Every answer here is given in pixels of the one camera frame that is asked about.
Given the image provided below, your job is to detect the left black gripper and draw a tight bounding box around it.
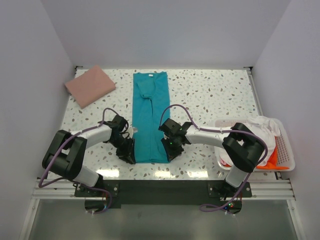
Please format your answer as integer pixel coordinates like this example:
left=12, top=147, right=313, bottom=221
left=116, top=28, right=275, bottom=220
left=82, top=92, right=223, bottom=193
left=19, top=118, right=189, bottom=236
left=108, top=135, right=136, bottom=164

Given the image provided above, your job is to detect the teal t shirt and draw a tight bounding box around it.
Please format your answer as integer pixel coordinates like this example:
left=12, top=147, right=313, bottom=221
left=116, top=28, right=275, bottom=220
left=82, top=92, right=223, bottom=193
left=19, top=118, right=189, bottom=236
left=132, top=71, right=170, bottom=164

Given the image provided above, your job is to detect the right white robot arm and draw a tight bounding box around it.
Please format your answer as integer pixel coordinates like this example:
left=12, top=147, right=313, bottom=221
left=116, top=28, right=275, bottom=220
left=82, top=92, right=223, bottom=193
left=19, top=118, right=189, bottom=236
left=158, top=118, right=268, bottom=197

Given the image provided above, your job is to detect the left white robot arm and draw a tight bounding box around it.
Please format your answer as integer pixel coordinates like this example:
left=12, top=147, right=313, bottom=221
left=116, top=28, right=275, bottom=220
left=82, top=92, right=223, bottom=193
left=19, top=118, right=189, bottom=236
left=39, top=114, right=137, bottom=196

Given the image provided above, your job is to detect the folded pink t shirt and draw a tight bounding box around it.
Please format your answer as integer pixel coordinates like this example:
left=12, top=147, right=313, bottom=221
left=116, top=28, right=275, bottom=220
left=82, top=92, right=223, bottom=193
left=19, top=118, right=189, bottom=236
left=64, top=65, right=116, bottom=109

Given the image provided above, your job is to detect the white t shirt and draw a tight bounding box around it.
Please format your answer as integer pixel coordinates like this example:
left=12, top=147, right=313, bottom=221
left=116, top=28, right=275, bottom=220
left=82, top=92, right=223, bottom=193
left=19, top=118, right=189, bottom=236
left=216, top=115, right=282, bottom=171

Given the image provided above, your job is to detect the orange t shirt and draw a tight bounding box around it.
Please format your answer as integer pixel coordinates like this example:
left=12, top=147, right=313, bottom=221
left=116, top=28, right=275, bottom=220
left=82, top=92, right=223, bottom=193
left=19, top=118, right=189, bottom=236
left=219, top=144, right=281, bottom=170

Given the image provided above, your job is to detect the white plastic basket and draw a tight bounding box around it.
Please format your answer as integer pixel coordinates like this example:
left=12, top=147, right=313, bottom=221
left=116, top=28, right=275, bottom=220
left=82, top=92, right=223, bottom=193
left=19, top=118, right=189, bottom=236
left=214, top=117, right=296, bottom=172

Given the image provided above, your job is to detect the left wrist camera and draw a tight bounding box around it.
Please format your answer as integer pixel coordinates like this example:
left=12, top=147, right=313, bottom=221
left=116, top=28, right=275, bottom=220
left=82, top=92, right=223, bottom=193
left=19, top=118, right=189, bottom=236
left=127, top=127, right=138, bottom=135

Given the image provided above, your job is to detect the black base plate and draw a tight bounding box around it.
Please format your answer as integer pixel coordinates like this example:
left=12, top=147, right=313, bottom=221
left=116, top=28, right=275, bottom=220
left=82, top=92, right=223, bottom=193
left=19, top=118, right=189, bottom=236
left=73, top=180, right=253, bottom=214

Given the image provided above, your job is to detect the aluminium front rail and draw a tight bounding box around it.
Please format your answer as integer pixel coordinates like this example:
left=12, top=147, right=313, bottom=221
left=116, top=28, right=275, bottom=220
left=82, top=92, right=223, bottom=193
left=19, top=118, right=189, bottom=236
left=32, top=179, right=295, bottom=200

